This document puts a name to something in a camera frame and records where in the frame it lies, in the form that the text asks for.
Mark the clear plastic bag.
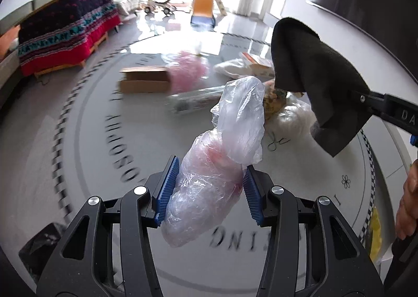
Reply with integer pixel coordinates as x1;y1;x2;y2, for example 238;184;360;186
161;76;265;247

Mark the pink shredded paper bag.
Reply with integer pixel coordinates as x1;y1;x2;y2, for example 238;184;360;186
166;51;209;94

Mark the orange white medicine box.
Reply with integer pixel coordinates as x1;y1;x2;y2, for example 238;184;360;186
240;52;275;78

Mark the black trash bin bag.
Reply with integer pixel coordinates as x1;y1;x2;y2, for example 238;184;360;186
19;223;67;284

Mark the person right hand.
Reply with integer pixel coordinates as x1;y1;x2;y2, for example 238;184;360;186
395;160;418;240

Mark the yellow sponge brush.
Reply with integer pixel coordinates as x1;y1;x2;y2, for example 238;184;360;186
365;207;382;264

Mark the white wrapped ball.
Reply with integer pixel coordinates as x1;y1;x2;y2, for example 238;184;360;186
264;93;316;139

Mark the white cloth pouch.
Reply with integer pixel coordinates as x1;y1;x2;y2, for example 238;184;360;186
213;58;254;80

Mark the brown cardboard box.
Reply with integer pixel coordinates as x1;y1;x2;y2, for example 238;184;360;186
119;66;171;94

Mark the long white green wrapper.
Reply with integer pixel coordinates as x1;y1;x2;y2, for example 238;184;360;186
167;85;225;114

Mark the green sofa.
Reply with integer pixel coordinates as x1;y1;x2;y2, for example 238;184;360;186
1;0;52;87

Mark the orange children slide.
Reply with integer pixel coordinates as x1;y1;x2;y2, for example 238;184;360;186
191;0;228;28

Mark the red patterned blanket bed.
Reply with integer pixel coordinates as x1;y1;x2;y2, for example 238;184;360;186
18;0;120;77

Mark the white ride-on toy car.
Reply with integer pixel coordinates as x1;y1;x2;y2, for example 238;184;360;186
142;0;176;16

